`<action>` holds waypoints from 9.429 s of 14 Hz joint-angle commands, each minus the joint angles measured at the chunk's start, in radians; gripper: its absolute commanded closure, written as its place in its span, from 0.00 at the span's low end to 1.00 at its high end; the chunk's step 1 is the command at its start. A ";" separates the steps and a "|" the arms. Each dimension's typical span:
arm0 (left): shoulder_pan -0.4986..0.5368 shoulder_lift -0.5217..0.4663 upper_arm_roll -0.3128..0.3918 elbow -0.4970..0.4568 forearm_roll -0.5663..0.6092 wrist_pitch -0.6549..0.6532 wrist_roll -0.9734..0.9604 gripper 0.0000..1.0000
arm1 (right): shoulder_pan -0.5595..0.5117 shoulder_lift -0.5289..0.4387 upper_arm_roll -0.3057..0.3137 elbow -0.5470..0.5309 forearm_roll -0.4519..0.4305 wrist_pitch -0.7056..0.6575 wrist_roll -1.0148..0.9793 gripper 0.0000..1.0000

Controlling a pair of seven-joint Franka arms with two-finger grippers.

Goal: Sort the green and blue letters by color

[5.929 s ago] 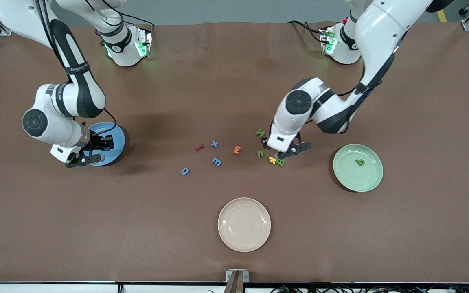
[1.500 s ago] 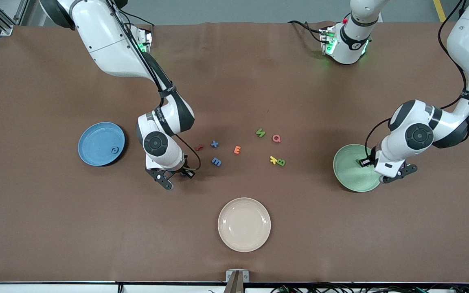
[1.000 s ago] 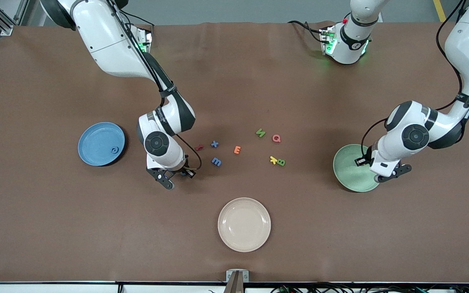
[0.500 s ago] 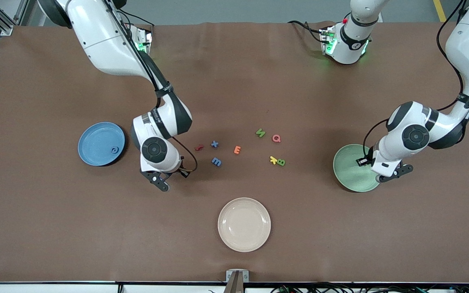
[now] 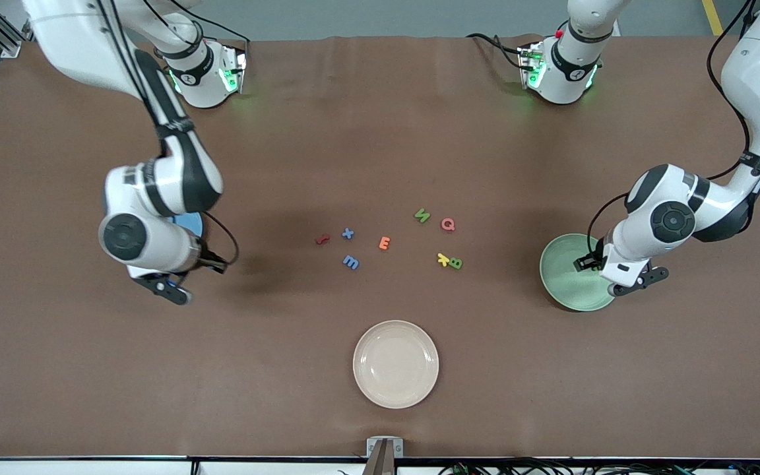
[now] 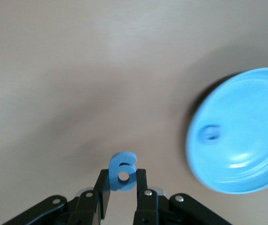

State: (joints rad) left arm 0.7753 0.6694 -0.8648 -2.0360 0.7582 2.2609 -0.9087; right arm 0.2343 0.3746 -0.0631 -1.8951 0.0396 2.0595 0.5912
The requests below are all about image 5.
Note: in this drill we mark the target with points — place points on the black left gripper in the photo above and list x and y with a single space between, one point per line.
592 260

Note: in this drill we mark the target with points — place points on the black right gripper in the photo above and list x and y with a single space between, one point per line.
211 263

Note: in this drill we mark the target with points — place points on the green foam letter B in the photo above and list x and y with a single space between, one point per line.
457 264

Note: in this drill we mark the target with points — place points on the blue foam letter m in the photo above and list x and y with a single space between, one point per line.
351 262

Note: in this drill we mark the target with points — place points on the green foam letter N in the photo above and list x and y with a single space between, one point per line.
422 216

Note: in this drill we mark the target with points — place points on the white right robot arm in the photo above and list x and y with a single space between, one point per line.
175 178

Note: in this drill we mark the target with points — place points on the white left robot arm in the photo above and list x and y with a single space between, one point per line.
650 244

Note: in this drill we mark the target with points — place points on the green round plate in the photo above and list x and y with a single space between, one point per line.
561 290

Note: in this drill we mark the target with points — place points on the blue round plate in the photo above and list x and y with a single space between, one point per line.
192 225

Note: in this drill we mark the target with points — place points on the dark red foam letter I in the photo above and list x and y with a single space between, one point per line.
322 240

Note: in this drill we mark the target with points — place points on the yellow foam letter K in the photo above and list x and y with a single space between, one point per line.
443 260

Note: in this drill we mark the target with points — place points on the pink foam letter Q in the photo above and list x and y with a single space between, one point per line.
443 223

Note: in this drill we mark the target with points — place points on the brown table cover cloth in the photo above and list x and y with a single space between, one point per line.
90 363

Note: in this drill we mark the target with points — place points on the orange foam letter E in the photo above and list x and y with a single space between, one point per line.
381 243

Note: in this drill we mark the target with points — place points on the beige round plate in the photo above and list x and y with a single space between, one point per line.
396 364

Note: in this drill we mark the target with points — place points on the white table edge rail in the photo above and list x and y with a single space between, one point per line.
90 467

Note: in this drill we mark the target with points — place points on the grey metal camera mount bracket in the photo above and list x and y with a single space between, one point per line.
373 448

